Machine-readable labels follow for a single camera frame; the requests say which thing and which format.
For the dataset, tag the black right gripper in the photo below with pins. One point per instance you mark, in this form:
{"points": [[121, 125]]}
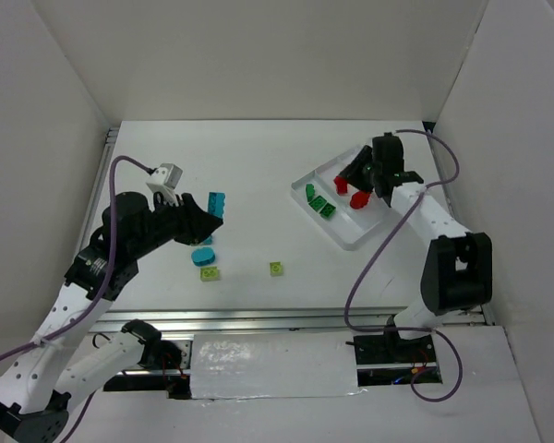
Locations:
{"points": [[369, 169]]}

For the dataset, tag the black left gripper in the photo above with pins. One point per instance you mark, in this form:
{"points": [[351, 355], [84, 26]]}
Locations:
{"points": [[180, 218]]}

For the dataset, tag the red oval lego brick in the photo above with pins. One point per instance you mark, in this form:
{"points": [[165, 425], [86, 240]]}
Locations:
{"points": [[359, 200]]}

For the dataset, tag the red curved lego brick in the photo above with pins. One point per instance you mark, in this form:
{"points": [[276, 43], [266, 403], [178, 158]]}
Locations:
{"points": [[341, 185]]}

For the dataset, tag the cyan oval lego brick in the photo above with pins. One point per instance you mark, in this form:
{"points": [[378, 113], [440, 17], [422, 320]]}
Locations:
{"points": [[203, 257]]}

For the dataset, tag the cyan 2x4 lego plate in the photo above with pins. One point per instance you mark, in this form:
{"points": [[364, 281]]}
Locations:
{"points": [[216, 203]]}

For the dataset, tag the green 2x4 lego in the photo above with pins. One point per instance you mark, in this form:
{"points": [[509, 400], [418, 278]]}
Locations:
{"points": [[327, 211]]}

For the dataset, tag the green sloped lego brick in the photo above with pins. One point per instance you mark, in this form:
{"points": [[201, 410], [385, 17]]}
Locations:
{"points": [[310, 192]]}

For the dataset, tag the lime square lego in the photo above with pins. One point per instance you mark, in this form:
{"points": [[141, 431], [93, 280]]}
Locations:
{"points": [[276, 269]]}

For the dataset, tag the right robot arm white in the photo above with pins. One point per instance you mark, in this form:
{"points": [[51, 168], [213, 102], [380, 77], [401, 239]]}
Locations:
{"points": [[457, 273]]}

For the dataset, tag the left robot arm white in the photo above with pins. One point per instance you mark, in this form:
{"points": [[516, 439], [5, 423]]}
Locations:
{"points": [[42, 387]]}

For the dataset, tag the lime 2x2 lego plate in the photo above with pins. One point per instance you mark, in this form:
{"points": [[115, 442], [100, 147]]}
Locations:
{"points": [[209, 274]]}

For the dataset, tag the white divided plastic tray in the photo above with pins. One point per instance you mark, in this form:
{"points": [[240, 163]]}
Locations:
{"points": [[347, 227]]}

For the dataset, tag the white foil cover plate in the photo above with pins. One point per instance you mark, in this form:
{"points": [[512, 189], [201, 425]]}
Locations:
{"points": [[273, 365]]}

